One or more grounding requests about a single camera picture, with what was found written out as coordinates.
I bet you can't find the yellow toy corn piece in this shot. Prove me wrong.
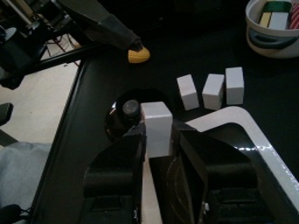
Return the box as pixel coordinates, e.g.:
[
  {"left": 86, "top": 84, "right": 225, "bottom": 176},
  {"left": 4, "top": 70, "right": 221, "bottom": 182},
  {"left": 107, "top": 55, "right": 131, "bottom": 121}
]
[{"left": 127, "top": 45, "right": 153, "bottom": 65}]

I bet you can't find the white sushi rice block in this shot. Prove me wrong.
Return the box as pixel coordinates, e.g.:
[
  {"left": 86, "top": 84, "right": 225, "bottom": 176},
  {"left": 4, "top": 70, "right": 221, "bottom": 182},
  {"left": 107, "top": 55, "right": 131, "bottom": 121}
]
[
  {"left": 201, "top": 73, "right": 227, "bottom": 111},
  {"left": 225, "top": 66, "right": 246, "bottom": 106},
  {"left": 141, "top": 101, "right": 174, "bottom": 158},
  {"left": 175, "top": 73, "right": 202, "bottom": 111}
]

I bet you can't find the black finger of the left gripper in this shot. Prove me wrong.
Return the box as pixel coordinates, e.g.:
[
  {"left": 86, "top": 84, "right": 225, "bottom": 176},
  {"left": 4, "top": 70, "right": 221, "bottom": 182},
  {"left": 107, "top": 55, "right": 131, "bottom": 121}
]
[{"left": 94, "top": 13, "right": 145, "bottom": 52}]

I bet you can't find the black equipment stand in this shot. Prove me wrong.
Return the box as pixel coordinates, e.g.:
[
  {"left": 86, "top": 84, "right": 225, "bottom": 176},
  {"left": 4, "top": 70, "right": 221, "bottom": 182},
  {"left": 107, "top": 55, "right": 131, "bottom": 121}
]
[{"left": 0, "top": 0, "right": 86, "bottom": 91}]

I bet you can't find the white toy pot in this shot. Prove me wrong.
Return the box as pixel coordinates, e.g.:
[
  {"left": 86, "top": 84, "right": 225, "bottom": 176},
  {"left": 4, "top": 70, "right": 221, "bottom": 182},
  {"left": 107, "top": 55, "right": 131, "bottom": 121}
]
[{"left": 245, "top": 0, "right": 299, "bottom": 60}]

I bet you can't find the white toy stove black top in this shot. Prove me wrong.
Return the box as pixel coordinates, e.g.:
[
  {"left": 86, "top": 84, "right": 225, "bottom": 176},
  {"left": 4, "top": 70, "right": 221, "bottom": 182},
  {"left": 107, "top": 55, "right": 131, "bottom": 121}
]
[{"left": 141, "top": 105, "right": 299, "bottom": 224}]

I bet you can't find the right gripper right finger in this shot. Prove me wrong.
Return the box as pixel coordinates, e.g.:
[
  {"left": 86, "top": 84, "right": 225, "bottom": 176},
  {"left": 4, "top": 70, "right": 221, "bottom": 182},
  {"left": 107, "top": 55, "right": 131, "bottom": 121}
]
[{"left": 173, "top": 122, "right": 275, "bottom": 224}]

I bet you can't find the green white yellow sushi block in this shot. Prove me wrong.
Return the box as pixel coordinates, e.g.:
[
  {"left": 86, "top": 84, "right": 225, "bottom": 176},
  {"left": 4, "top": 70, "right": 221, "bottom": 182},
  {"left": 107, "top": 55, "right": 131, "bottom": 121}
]
[{"left": 258, "top": 0, "right": 294, "bottom": 31}]

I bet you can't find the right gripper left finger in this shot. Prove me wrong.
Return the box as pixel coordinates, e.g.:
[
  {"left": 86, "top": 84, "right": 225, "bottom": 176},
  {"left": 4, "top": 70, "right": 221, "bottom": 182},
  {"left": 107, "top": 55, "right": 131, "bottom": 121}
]
[{"left": 79, "top": 124, "right": 147, "bottom": 224}]

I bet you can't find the person's leg in jeans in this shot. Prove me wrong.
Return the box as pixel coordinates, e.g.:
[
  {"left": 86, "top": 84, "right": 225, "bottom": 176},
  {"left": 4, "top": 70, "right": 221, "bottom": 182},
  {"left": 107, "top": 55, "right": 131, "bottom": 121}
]
[{"left": 0, "top": 141, "right": 52, "bottom": 212}]

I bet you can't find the red striped toy piece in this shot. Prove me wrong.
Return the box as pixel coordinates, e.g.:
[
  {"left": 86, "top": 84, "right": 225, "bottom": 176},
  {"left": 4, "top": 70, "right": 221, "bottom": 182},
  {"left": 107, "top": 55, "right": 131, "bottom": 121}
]
[{"left": 289, "top": 2, "right": 299, "bottom": 30}]

